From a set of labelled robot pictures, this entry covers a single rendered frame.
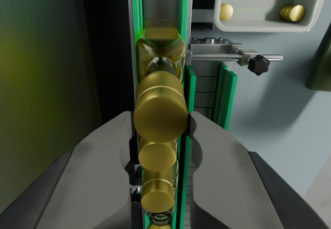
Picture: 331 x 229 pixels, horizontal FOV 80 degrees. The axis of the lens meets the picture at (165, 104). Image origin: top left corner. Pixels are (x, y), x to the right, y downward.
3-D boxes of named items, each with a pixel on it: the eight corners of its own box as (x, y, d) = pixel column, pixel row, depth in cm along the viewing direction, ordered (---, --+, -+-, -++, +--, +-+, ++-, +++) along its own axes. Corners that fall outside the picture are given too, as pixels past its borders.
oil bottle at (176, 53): (146, 22, 38) (132, 42, 19) (175, 23, 39) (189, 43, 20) (147, 52, 41) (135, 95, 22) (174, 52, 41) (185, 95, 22)
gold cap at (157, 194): (142, 158, 23) (138, 190, 19) (173, 158, 23) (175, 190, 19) (143, 180, 25) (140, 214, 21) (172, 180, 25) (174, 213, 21)
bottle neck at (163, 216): (149, 180, 28) (148, 212, 24) (171, 179, 28) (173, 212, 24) (150, 194, 29) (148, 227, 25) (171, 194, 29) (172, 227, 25)
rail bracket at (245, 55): (181, 41, 40) (189, 56, 29) (264, 42, 40) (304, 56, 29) (180, 56, 41) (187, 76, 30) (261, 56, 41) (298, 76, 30)
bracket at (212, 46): (186, 35, 46) (190, 40, 40) (227, 36, 46) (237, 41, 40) (185, 51, 48) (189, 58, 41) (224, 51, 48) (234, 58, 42)
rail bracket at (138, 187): (119, 156, 54) (108, 200, 42) (145, 156, 54) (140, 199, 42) (120, 167, 56) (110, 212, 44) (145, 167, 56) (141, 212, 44)
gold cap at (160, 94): (137, 70, 15) (128, 94, 11) (184, 70, 15) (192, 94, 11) (139, 112, 17) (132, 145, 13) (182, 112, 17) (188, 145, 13)
